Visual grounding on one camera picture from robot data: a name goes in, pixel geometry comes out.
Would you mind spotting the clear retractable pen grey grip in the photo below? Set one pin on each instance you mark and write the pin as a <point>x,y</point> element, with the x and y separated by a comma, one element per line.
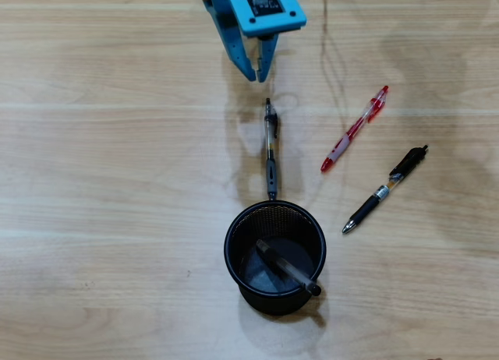
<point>271,173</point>

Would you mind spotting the black retractable pen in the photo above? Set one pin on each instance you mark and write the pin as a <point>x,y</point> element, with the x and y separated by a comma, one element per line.
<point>366,210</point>

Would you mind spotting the dark grey pen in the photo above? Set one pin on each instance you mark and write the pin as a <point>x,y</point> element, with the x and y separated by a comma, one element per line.
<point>288,270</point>

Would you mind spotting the red retractable pen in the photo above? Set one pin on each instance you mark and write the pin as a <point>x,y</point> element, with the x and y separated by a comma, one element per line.
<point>351,132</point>

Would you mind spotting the black mesh pen holder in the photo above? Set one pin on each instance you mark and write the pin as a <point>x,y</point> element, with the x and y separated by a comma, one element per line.
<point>273,305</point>

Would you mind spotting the teal wrist camera module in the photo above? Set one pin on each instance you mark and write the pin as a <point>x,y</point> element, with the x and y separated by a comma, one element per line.
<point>273,23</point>

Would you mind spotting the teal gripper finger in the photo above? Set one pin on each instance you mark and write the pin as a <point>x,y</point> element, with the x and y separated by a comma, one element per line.
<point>234,40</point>
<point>267,60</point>

